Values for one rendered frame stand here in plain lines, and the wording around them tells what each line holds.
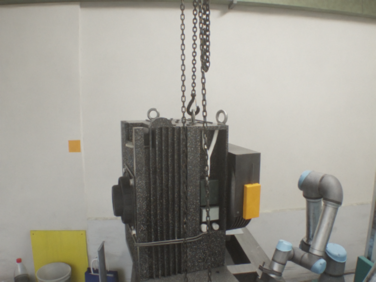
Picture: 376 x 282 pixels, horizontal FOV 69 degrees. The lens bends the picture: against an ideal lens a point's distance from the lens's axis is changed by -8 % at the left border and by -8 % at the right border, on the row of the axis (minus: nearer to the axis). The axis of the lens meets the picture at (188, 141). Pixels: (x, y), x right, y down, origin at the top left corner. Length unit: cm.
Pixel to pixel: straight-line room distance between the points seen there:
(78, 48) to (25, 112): 67
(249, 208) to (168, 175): 40
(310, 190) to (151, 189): 81
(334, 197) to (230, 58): 150
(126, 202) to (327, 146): 211
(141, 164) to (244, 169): 46
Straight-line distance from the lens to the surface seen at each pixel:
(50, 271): 289
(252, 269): 203
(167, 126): 125
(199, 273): 152
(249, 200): 137
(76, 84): 248
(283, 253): 155
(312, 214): 169
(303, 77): 280
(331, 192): 154
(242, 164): 134
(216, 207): 146
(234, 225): 149
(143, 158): 125
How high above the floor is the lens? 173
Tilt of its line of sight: 8 degrees down
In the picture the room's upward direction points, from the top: straight up
